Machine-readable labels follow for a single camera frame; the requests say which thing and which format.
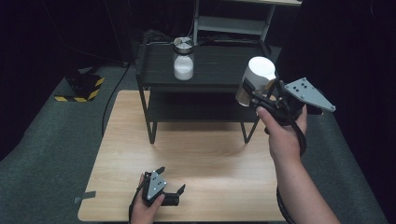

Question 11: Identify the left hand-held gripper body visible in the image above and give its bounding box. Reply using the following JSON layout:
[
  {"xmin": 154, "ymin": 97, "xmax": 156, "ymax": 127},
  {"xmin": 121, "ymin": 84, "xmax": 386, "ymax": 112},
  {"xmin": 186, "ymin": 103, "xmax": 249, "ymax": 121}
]
[{"xmin": 141, "ymin": 170, "xmax": 182, "ymax": 208}]

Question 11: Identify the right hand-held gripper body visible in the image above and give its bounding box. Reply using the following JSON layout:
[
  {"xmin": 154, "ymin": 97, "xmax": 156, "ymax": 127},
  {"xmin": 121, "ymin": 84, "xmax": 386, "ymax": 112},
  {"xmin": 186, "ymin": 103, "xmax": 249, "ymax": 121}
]
[{"xmin": 254, "ymin": 77, "xmax": 337, "ymax": 127}]

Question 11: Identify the white cup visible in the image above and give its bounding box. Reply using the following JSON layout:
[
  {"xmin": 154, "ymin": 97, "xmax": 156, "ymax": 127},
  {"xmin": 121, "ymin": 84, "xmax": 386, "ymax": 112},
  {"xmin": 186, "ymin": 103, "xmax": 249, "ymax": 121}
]
[{"xmin": 234, "ymin": 55, "xmax": 277, "ymax": 108}]

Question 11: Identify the black two-tier shelf rack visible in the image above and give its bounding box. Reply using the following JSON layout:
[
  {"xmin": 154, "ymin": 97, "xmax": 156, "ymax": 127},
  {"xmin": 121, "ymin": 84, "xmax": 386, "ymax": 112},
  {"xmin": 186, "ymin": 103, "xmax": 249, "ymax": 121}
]
[{"xmin": 134, "ymin": 38, "xmax": 280, "ymax": 146}]

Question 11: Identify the glass shaker with metal lid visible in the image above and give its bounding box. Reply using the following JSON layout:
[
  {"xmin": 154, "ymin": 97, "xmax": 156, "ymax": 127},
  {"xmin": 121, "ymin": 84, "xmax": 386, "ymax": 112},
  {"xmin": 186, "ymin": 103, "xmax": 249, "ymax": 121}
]
[{"xmin": 172, "ymin": 35, "xmax": 195, "ymax": 82}]

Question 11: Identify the person's left hand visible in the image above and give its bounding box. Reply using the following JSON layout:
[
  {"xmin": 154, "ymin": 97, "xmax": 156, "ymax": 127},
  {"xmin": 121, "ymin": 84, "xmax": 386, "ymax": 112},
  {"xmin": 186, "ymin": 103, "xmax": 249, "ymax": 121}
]
[{"xmin": 129, "ymin": 173, "xmax": 166, "ymax": 224}]

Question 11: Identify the person's right hand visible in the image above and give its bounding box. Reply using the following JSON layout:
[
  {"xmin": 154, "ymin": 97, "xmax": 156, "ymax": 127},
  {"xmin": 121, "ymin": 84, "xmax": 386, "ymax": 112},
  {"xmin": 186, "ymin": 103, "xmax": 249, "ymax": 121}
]
[{"xmin": 255, "ymin": 104, "xmax": 309, "ymax": 166}]

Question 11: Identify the black base with yellow stripes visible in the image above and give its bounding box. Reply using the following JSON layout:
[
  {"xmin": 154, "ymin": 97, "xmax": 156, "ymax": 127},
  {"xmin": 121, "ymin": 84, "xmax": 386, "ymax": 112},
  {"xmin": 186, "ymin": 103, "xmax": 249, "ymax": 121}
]
[
  {"xmin": 303, "ymin": 104, "xmax": 324, "ymax": 117},
  {"xmin": 53, "ymin": 69, "xmax": 106, "ymax": 104}
]

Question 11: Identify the grey metal stand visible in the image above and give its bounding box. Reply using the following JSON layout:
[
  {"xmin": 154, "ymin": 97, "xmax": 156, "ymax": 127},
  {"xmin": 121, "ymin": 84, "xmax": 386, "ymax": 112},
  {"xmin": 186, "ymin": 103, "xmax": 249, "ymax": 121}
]
[{"xmin": 191, "ymin": 0, "xmax": 304, "ymax": 48}]

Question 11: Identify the grey tape strip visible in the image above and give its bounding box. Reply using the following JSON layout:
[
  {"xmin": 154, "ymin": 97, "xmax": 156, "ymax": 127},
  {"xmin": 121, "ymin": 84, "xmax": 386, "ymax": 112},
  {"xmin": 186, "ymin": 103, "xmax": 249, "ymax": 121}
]
[{"xmin": 73, "ymin": 190, "xmax": 97, "ymax": 205}]

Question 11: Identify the left hand-held gripper cable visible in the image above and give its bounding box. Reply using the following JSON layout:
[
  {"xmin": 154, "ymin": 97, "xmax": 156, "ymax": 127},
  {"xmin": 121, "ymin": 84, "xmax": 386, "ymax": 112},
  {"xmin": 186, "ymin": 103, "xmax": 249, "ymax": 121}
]
[{"xmin": 127, "ymin": 179, "xmax": 148, "ymax": 224}]

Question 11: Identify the hand-held gripper cable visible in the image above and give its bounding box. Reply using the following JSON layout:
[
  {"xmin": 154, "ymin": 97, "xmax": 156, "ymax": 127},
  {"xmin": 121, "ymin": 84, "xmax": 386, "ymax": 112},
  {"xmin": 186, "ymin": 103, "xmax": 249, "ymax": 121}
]
[
  {"xmin": 127, "ymin": 179, "xmax": 148, "ymax": 224},
  {"xmin": 276, "ymin": 119, "xmax": 308, "ymax": 224}
]

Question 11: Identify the right hand-held gripper cable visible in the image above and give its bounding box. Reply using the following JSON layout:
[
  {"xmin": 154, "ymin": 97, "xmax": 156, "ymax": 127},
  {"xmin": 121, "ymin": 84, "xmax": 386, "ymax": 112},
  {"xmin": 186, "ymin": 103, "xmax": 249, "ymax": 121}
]
[{"xmin": 276, "ymin": 119, "xmax": 308, "ymax": 224}]

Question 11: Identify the black floor cable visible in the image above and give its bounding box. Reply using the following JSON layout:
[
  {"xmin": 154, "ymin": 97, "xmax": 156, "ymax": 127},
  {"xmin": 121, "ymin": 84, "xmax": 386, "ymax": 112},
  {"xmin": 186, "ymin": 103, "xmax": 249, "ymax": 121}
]
[{"xmin": 100, "ymin": 61, "xmax": 132, "ymax": 138}]

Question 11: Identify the white cable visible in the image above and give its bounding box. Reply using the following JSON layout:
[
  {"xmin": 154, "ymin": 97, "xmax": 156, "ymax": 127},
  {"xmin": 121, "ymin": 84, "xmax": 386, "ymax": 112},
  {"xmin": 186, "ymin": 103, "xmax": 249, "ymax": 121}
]
[{"xmin": 185, "ymin": 18, "xmax": 196, "ymax": 39}]

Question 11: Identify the black cable bundle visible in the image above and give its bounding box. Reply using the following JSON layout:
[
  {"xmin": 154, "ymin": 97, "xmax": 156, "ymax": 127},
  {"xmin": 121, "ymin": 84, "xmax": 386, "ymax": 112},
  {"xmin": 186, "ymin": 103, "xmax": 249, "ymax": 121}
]
[{"xmin": 143, "ymin": 28, "xmax": 176, "ymax": 45}]

